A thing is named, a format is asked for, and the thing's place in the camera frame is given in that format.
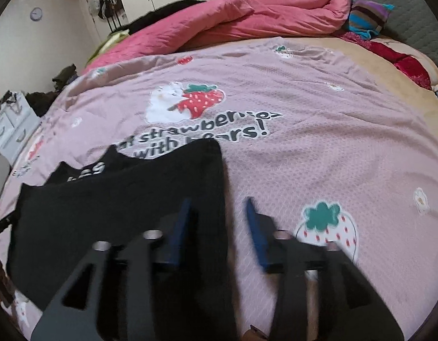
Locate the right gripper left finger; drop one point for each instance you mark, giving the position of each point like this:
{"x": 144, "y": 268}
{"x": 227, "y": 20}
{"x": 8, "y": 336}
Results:
{"x": 174, "y": 228}

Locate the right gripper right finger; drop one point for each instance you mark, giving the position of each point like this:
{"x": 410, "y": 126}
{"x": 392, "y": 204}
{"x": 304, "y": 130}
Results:
{"x": 270, "y": 243}

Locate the black garment with white lettering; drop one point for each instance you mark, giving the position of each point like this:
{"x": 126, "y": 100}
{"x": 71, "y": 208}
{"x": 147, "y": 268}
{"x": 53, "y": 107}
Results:
{"x": 55, "y": 224}

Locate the dark clothes pile on floor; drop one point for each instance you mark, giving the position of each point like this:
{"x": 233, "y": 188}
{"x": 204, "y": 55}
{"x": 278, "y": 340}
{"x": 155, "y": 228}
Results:
{"x": 40, "y": 102}

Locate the black clothes on bed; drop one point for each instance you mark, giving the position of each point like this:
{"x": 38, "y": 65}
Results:
{"x": 154, "y": 16}

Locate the person's right hand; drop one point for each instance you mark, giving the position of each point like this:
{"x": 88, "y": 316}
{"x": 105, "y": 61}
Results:
{"x": 254, "y": 334}

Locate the white drawer cabinet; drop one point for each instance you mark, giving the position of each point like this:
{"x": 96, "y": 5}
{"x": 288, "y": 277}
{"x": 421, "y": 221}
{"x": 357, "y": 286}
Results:
{"x": 18, "y": 121}

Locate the pink strawberry print bedspread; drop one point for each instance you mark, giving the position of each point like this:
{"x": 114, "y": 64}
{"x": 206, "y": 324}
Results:
{"x": 331, "y": 140}

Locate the green garment on bed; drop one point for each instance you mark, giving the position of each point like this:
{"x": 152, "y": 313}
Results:
{"x": 112, "y": 40}

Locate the red patterned pillow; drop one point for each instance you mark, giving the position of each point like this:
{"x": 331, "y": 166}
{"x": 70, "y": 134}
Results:
{"x": 412, "y": 63}

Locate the hanging bags on door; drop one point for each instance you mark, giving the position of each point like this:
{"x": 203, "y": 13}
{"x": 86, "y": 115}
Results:
{"x": 109, "y": 11}

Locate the pink quilt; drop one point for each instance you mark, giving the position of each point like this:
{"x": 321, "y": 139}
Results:
{"x": 220, "y": 21}

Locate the striped colourful knit item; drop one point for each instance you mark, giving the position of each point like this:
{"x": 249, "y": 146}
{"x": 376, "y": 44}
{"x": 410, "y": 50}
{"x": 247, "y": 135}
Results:
{"x": 367, "y": 18}

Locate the grey quilted headboard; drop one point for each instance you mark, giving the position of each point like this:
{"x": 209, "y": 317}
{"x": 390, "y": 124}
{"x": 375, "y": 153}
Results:
{"x": 413, "y": 23}

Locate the round wall clock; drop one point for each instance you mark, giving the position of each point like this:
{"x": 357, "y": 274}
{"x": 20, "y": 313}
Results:
{"x": 36, "y": 14}

